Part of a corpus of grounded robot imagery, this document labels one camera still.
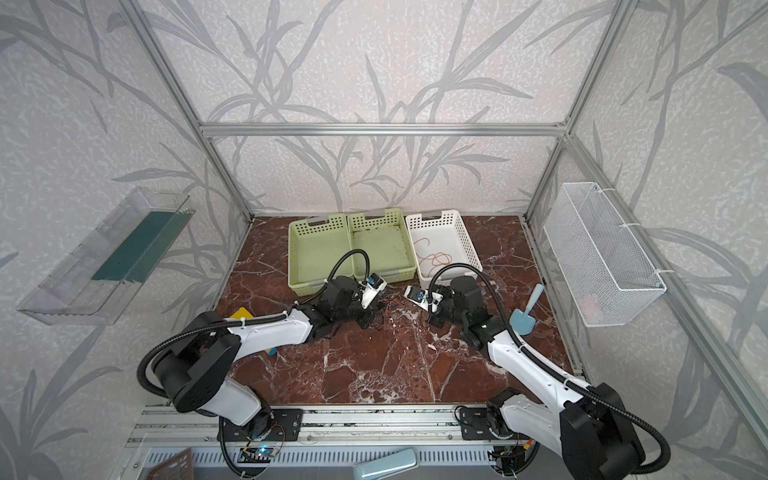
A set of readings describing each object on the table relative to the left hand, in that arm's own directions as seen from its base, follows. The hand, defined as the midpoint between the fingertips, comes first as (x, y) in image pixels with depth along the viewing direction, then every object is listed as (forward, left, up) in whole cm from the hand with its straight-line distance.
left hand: (382, 303), depth 88 cm
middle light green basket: (+29, 0, -6) cm, 29 cm away
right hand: (0, -11, +7) cm, 13 cm away
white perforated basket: (+30, -20, -8) cm, 37 cm away
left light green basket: (+28, +27, -9) cm, 40 cm away
